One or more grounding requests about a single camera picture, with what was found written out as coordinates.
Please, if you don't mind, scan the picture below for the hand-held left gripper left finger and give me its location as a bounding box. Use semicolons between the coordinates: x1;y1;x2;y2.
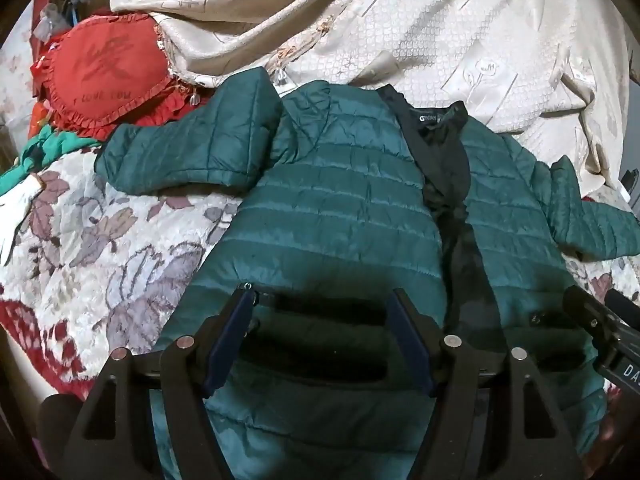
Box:
62;283;258;480

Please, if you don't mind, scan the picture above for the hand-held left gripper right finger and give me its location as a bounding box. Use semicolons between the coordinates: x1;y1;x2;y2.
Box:
387;287;587;480

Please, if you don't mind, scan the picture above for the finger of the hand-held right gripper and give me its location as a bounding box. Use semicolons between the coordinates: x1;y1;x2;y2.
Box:
562;285;621;335

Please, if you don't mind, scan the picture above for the green quilted puffer jacket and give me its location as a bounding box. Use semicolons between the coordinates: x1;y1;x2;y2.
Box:
95;67;640;480

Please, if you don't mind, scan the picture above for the floral red and white blanket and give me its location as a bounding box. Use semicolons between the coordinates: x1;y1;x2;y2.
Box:
0;152;640;411

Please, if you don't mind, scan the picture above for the white cloth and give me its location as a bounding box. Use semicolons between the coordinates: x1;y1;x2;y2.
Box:
0;174;47;267

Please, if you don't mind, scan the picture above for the green cloth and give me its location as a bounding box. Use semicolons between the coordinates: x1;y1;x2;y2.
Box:
0;124;107;197

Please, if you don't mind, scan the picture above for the red frilled heart pillow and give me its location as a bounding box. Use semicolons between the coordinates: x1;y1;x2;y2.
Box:
32;13;212;139

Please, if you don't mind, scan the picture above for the beige embroidered bedspread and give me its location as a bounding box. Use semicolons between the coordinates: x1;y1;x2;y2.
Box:
107;0;634;197

